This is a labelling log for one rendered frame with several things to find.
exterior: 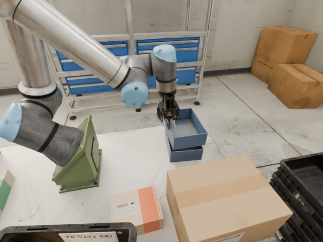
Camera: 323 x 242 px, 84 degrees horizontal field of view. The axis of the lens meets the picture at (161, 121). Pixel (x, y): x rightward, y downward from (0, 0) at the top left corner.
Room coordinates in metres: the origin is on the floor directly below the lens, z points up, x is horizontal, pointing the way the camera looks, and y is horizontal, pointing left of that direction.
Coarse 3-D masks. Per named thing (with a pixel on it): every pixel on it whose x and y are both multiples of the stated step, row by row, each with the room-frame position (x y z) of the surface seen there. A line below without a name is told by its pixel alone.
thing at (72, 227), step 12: (12, 228) 0.17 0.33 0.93; (24, 228) 0.17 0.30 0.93; (36, 228) 0.17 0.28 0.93; (48, 228) 0.17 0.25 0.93; (60, 228) 0.17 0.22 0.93; (72, 228) 0.17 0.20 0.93; (84, 228) 0.17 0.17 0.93; (96, 228) 0.17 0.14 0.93; (108, 228) 0.17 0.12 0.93; (120, 228) 0.17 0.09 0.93; (132, 228) 0.17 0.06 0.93; (0, 240) 0.15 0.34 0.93; (132, 240) 0.15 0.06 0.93
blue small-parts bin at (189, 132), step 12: (168, 120) 0.73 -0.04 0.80; (180, 120) 0.74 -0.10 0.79; (192, 120) 0.72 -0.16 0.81; (168, 132) 0.62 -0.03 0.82; (180, 132) 0.65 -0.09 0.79; (192, 132) 0.65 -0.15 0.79; (204, 132) 0.59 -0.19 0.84; (180, 144) 0.54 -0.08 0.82; (192, 144) 0.55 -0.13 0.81; (204, 144) 0.57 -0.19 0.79
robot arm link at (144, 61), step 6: (144, 54) 0.61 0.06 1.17; (150, 54) 0.60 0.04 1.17; (126, 60) 0.58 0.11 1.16; (132, 60) 0.57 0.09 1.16; (138, 60) 0.57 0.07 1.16; (144, 60) 0.58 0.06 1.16; (150, 60) 0.58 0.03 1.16; (132, 66) 0.53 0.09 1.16; (138, 66) 0.53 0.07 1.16; (144, 66) 0.56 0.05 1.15; (150, 66) 0.57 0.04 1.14; (150, 72) 0.57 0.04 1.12
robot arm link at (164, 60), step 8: (160, 48) 0.59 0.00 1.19; (168, 48) 0.59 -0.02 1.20; (152, 56) 0.59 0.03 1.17; (160, 56) 0.58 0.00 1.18; (168, 56) 0.57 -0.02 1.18; (152, 64) 0.57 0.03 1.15; (160, 64) 0.57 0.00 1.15; (168, 64) 0.57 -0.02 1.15; (160, 72) 0.57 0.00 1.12; (168, 72) 0.57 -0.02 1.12; (160, 80) 0.58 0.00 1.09; (168, 80) 0.57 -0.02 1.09
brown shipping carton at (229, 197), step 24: (192, 168) 0.39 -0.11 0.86; (216, 168) 0.39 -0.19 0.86; (240, 168) 0.39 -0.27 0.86; (168, 192) 0.35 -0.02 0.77; (192, 192) 0.30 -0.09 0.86; (216, 192) 0.30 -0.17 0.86; (240, 192) 0.30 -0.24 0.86; (264, 192) 0.30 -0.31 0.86; (192, 216) 0.23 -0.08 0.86; (216, 216) 0.23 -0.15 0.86; (240, 216) 0.23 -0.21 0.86; (264, 216) 0.23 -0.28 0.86; (288, 216) 0.23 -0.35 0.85; (192, 240) 0.17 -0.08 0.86; (216, 240) 0.18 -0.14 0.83; (240, 240) 0.20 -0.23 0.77
